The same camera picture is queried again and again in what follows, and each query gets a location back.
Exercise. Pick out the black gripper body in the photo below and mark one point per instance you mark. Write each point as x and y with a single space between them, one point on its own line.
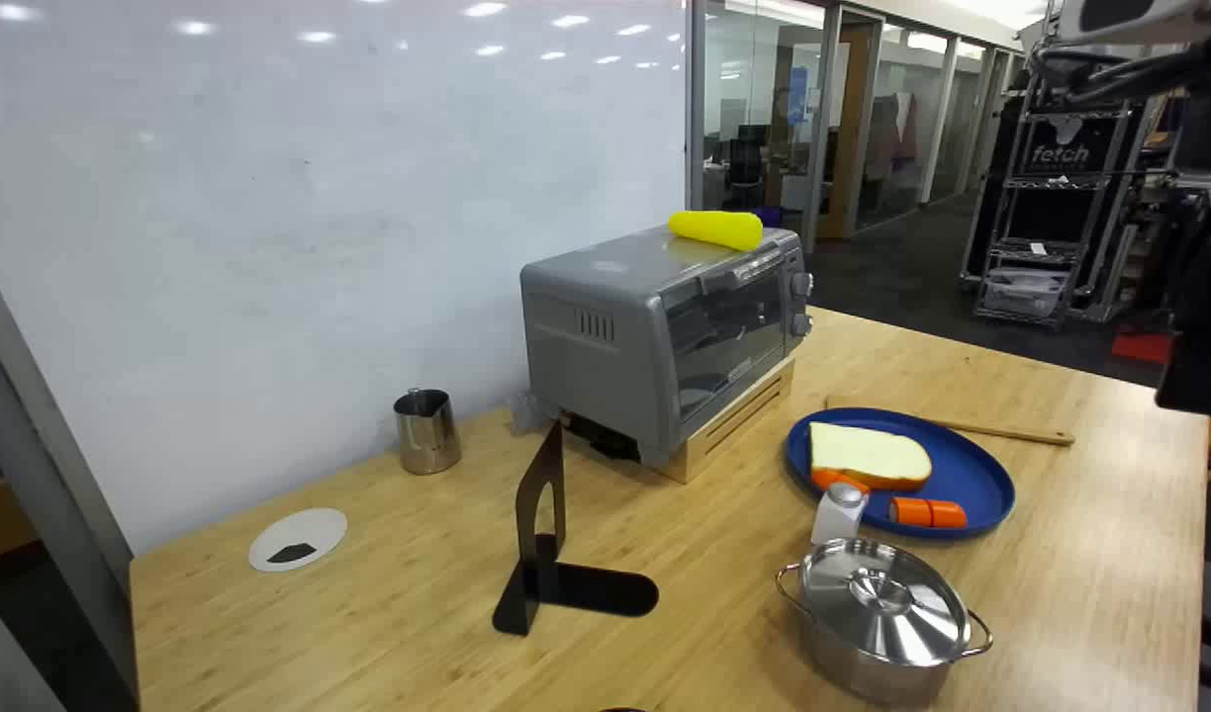
1200 319

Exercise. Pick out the orange carrot half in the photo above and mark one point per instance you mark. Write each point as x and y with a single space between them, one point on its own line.
930 516
848 479

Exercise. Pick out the steel pot lid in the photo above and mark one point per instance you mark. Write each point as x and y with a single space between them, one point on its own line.
886 607

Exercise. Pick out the blue round plate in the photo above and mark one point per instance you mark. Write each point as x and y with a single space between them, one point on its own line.
969 468

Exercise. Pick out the red floor pad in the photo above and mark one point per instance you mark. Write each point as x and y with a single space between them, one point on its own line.
1142 351

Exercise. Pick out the wooden spatula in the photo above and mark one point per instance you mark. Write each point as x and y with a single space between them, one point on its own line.
1026 434

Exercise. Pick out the black equipment rack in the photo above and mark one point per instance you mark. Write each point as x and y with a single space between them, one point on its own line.
1054 158

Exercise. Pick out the white bread slice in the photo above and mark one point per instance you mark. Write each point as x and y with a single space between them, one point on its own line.
870 451

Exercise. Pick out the wooden slatted riser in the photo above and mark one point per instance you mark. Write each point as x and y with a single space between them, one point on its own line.
732 419

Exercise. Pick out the yellow plastic corn cob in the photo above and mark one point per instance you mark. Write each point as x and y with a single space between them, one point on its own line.
717 226

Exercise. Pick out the grey toaster oven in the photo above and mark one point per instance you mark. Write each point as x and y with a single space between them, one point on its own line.
609 328

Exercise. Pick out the black metal bookend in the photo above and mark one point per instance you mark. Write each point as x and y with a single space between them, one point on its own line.
552 586

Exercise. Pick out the metal cup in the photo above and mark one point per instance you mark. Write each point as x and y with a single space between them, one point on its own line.
428 435

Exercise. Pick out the grey metal frame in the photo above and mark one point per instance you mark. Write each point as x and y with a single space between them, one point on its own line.
27 450

